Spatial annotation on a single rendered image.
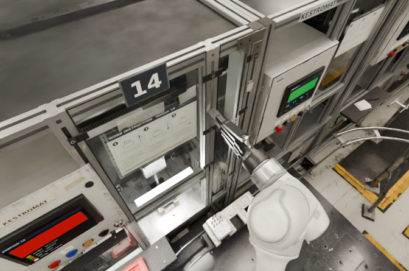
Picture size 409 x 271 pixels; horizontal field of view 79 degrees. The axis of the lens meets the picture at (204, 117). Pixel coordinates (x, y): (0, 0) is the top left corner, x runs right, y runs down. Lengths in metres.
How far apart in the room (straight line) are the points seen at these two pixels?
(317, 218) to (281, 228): 0.20
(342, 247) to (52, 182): 1.72
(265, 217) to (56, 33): 0.78
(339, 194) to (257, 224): 2.50
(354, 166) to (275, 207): 2.75
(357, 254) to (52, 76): 1.90
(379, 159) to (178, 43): 2.96
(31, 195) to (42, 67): 0.33
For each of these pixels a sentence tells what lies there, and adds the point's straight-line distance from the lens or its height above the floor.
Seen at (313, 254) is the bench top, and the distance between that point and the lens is 1.90.
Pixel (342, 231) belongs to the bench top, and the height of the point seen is 0.68.
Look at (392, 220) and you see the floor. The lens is 3.11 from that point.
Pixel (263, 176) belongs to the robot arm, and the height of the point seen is 1.83.
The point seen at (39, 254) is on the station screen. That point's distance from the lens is 0.99.
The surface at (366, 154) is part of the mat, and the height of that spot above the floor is 0.01.
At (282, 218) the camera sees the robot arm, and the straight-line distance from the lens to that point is 0.49.
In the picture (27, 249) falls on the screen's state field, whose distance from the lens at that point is 0.94.
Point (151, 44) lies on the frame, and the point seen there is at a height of 2.01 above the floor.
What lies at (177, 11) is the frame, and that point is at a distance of 0.93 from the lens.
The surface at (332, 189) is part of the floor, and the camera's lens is 2.96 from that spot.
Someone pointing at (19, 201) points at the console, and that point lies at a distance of 0.78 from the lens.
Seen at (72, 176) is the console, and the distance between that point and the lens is 0.76.
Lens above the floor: 2.42
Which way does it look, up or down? 50 degrees down
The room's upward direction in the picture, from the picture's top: straight up
